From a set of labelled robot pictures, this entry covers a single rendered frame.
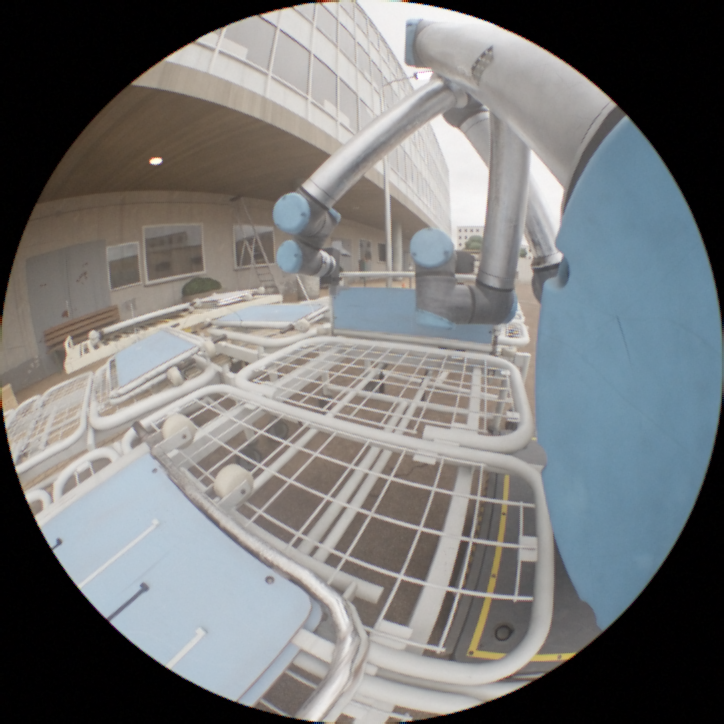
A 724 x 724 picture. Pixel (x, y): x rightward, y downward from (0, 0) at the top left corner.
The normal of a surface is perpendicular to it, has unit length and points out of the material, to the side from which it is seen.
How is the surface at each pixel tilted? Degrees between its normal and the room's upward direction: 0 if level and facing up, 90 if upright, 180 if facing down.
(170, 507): 5
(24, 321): 90
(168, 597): 5
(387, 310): 90
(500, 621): 0
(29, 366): 90
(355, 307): 90
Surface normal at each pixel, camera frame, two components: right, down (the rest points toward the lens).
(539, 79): -0.99, -0.03
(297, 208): -0.26, 0.42
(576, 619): -0.03, -0.93
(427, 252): -0.43, 0.09
